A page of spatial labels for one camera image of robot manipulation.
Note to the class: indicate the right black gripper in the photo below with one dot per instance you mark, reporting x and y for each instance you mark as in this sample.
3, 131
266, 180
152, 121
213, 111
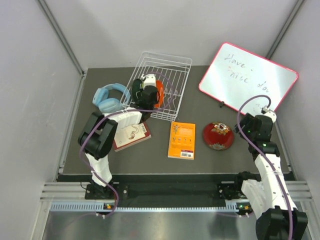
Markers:
247, 120

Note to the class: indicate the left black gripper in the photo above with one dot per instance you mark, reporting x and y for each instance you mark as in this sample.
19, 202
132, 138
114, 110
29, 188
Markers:
156, 100

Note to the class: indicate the orange plastic plate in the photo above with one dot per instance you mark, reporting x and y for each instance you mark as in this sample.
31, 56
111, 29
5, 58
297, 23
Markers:
160, 89

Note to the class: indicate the red floral plate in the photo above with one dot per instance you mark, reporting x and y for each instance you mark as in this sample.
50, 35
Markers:
218, 136

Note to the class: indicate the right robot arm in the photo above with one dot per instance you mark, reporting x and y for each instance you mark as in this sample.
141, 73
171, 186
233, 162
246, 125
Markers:
277, 216

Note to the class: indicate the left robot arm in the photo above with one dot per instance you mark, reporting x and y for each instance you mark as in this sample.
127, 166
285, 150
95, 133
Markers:
98, 134

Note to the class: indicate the dark green ceramic plate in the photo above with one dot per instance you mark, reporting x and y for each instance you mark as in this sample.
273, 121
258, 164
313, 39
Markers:
136, 90

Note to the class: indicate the red and white book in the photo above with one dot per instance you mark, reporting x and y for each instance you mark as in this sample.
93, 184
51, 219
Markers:
130, 135

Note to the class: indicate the light blue headphones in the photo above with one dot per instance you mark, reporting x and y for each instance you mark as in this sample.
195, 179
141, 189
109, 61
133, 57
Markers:
108, 97

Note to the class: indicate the orange paperback book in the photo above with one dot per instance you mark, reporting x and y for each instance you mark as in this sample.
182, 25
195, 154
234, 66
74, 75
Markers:
182, 141

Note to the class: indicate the pink framed whiteboard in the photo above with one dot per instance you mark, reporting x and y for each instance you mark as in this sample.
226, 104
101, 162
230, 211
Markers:
245, 81

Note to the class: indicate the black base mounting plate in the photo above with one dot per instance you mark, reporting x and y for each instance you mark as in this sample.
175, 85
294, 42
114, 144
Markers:
215, 186

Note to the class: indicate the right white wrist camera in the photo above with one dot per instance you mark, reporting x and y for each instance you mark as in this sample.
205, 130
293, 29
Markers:
267, 112

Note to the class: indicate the white wire dish rack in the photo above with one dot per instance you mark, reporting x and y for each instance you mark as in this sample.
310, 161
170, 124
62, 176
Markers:
171, 74

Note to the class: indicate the grey slotted cable duct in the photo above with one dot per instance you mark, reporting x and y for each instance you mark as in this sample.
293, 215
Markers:
230, 207

